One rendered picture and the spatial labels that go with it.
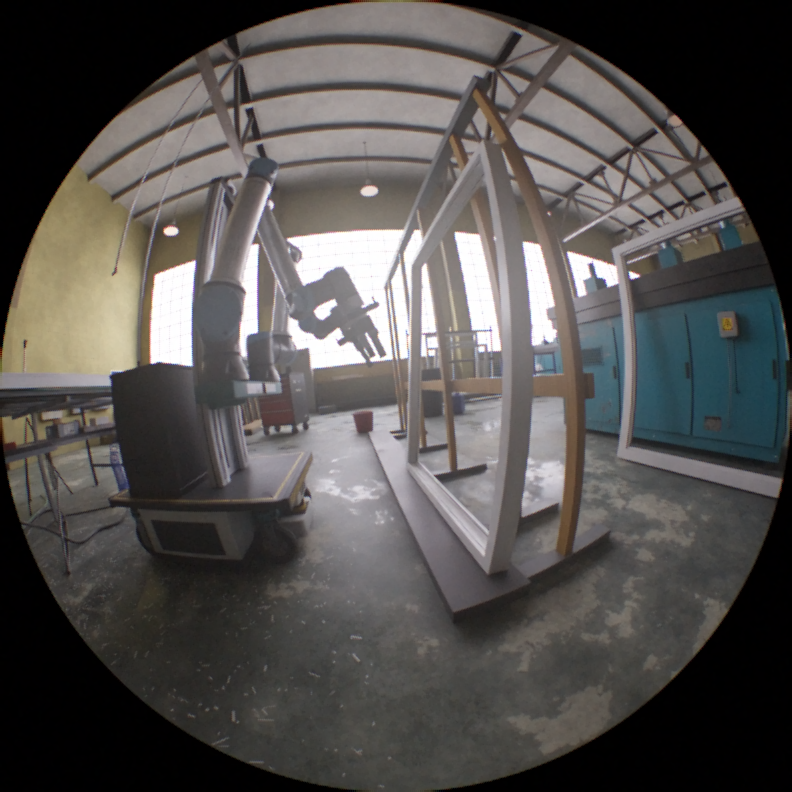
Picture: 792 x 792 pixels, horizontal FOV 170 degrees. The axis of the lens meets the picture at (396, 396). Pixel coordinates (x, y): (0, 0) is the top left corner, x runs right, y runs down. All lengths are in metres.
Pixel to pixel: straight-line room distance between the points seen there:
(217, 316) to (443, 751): 1.11
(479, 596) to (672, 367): 1.78
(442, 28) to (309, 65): 3.18
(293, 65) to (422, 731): 8.89
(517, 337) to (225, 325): 0.76
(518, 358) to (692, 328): 1.53
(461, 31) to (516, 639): 8.81
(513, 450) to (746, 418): 1.62
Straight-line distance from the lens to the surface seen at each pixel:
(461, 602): 0.80
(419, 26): 8.10
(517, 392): 0.68
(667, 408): 2.11
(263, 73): 8.48
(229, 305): 0.78
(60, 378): 1.81
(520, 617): 0.83
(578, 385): 0.78
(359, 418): 3.61
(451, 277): 9.39
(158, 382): 1.13
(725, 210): 2.01
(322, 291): 0.90
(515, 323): 0.70
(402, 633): 0.81
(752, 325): 1.94
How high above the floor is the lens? 0.65
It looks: 3 degrees down
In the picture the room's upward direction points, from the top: 7 degrees counter-clockwise
